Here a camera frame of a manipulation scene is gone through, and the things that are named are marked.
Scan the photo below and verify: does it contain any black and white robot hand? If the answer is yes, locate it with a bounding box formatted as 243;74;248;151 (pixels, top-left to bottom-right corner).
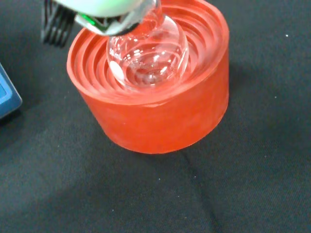
40;0;147;47

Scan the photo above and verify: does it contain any blue heater with steel plate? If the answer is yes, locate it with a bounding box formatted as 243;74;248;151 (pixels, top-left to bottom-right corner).
0;62;23;119

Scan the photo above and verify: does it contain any black bench cloth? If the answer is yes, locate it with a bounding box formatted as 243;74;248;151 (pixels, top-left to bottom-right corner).
0;0;311;233

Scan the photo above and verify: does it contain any orange flask support ring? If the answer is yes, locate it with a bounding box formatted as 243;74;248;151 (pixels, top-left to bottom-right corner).
66;0;230;154

